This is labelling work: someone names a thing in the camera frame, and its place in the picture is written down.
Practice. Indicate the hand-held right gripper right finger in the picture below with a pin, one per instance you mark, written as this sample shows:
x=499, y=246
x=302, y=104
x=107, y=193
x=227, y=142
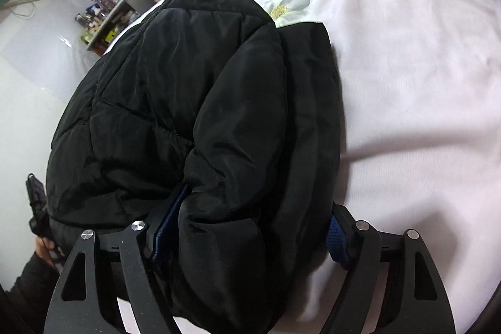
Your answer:
x=337, y=240

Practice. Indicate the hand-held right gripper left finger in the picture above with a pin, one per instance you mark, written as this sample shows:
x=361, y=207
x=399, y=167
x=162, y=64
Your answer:
x=169, y=224

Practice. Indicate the black padded jacket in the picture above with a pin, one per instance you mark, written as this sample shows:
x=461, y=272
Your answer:
x=195, y=83

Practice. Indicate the person's left forearm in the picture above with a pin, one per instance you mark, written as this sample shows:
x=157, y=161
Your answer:
x=31, y=295

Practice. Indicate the person's left hand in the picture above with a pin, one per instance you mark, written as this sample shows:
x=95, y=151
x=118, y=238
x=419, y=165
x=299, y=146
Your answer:
x=44, y=250

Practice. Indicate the pink floral bed sheet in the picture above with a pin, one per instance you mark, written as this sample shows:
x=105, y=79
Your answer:
x=411, y=83

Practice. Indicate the cluttered shelf unit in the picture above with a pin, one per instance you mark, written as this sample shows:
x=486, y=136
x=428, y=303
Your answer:
x=105, y=28

